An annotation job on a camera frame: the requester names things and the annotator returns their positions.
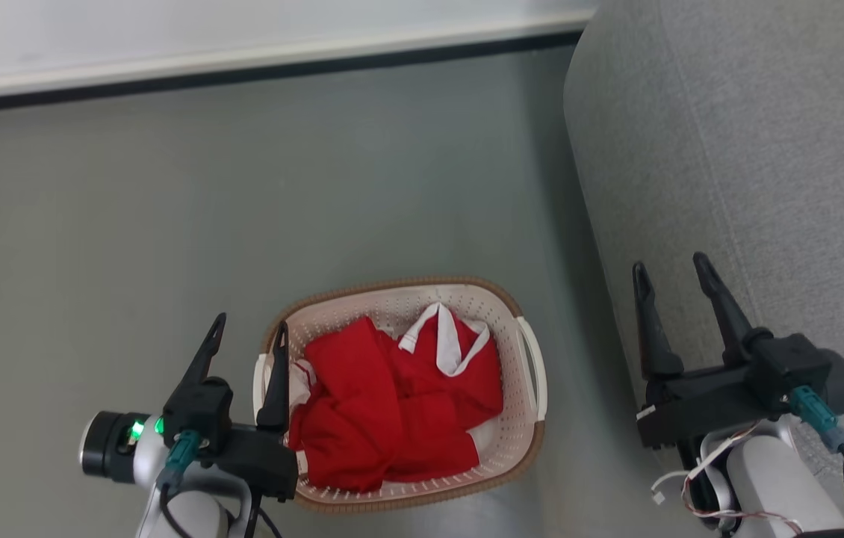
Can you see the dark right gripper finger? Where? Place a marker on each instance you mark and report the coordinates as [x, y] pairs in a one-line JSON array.
[[724, 314], [652, 336]]

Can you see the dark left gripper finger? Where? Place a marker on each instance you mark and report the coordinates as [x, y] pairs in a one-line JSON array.
[[205, 355], [278, 388]]

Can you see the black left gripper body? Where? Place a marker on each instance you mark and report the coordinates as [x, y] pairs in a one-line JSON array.
[[261, 457]]

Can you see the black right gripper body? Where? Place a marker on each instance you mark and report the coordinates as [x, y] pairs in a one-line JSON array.
[[706, 403]]

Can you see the red garment with white collar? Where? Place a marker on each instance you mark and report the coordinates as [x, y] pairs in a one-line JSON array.
[[467, 377]]

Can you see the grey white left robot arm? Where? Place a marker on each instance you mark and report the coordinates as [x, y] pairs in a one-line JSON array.
[[190, 515]]

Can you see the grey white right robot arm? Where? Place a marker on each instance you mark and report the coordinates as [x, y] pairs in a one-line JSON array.
[[773, 486]]

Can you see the cream perforated laundry basket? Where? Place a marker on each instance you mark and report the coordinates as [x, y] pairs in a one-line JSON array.
[[515, 441]]

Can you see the grey fabric sofa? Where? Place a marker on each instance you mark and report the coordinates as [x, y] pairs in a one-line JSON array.
[[765, 164]]

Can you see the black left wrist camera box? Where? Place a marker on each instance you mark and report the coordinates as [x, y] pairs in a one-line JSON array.
[[198, 411]]

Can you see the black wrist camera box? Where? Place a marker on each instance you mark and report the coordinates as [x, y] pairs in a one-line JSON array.
[[198, 411], [788, 366]]

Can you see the teal left camera connector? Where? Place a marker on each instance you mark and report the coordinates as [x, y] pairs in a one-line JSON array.
[[183, 452]]

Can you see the teal camera connector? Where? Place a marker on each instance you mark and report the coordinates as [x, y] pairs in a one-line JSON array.
[[814, 415], [183, 452]]

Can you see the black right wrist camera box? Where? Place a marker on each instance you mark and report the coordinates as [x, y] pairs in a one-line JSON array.
[[788, 366]]

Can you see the teal right camera connector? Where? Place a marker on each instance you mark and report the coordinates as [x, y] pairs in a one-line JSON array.
[[814, 415]]

